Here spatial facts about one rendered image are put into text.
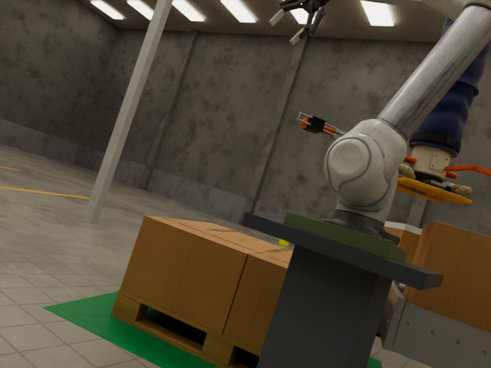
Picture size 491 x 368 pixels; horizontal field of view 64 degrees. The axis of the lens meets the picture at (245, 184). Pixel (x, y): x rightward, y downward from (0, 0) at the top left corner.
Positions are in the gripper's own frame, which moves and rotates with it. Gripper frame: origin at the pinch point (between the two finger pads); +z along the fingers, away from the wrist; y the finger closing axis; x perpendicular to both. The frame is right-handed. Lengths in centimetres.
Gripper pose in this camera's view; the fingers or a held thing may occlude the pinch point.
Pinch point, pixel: (282, 31)
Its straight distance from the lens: 160.4
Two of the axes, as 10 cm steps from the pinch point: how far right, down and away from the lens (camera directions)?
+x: -4.3, -2.5, -8.7
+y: -5.3, -7.1, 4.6
